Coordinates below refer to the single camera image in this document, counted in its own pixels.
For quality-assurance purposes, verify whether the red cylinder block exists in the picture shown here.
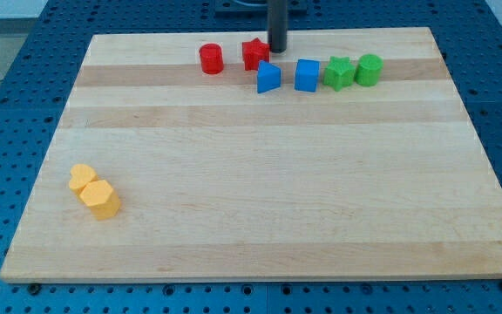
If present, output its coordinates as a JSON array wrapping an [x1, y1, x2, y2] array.
[[199, 43, 224, 75]]

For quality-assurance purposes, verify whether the red star block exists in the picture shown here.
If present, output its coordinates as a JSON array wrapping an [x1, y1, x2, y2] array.
[[241, 38, 270, 71]]

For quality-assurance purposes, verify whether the green star block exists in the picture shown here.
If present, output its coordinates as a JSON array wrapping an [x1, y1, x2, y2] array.
[[322, 56, 356, 92]]

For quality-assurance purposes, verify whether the wooden board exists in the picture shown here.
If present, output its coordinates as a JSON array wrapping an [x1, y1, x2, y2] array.
[[0, 27, 502, 283]]

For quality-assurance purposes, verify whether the blue triangle block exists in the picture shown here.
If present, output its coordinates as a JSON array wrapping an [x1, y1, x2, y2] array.
[[256, 60, 282, 93]]

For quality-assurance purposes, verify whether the blue cube block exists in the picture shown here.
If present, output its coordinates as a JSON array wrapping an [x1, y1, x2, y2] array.
[[295, 59, 320, 92]]

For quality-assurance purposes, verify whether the green cylinder block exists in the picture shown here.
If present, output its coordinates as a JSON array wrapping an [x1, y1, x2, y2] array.
[[355, 54, 383, 86]]

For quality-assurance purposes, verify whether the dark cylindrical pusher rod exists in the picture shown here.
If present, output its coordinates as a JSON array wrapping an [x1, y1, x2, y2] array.
[[267, 0, 288, 53]]

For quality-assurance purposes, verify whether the yellow hexagon block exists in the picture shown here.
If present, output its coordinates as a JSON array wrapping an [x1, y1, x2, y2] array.
[[79, 180, 121, 220]]

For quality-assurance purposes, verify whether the yellow heart block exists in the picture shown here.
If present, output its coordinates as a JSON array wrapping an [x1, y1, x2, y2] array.
[[68, 164, 98, 200]]

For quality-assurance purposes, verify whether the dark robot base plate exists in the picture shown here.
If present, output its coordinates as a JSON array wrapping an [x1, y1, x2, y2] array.
[[213, 0, 308, 17]]

